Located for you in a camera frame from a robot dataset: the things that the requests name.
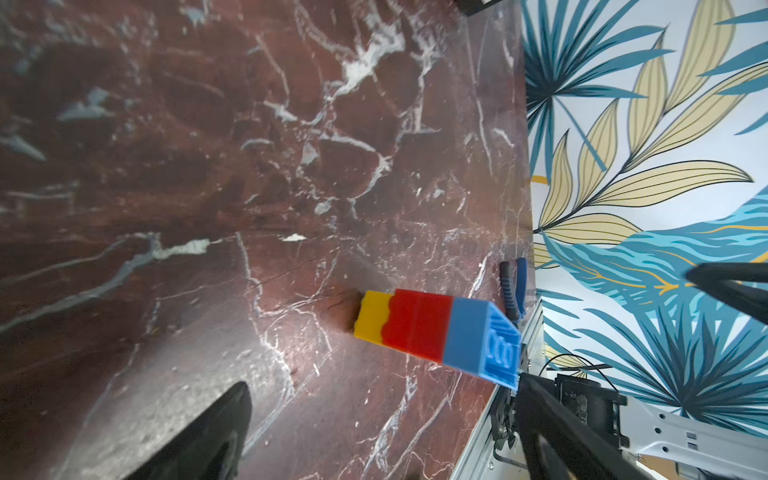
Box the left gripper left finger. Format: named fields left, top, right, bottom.
left=129, top=381, right=252, bottom=479

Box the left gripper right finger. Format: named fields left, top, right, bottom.
left=515, top=373, right=647, bottom=479

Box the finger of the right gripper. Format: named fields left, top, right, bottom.
left=685, top=262, right=767, bottom=324

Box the blue lego brick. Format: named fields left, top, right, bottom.
left=442, top=297, right=522, bottom=392

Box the red lego brick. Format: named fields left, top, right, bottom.
left=381, top=289, right=454, bottom=363

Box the yellow orange lego brick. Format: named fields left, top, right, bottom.
left=353, top=291, right=393, bottom=345

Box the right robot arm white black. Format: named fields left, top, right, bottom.
left=575, top=263, right=767, bottom=479

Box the yellow black toolbox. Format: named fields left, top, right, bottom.
left=455, top=0, right=502, bottom=16

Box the aluminium front frame rail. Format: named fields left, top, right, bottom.
left=451, top=298, right=545, bottom=479

